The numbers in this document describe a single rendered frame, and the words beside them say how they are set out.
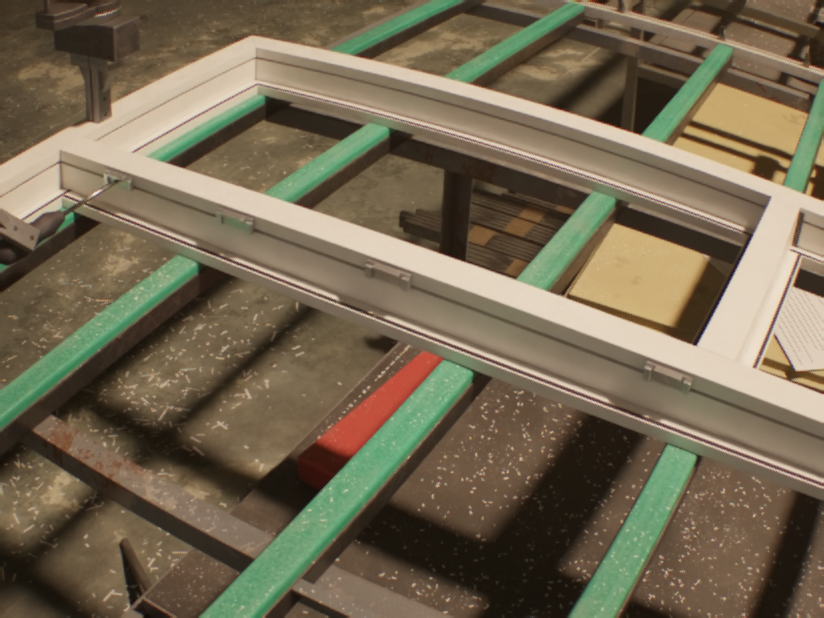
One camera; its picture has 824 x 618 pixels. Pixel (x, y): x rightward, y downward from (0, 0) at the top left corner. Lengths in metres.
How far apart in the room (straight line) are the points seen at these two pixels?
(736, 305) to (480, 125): 0.52
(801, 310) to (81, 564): 1.40
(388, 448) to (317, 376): 1.48
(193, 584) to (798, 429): 0.68
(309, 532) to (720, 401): 0.38
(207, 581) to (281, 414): 1.16
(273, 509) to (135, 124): 0.55
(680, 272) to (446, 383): 0.74
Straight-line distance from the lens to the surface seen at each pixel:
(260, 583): 0.79
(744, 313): 1.02
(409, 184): 3.16
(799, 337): 1.57
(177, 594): 1.15
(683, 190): 1.32
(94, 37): 1.30
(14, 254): 1.11
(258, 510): 1.23
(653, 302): 1.56
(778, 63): 2.09
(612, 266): 1.62
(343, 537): 0.85
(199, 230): 1.16
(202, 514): 0.90
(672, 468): 0.93
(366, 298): 1.05
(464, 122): 1.41
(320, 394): 2.33
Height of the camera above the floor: 1.47
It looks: 34 degrees down
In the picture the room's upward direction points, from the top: 3 degrees clockwise
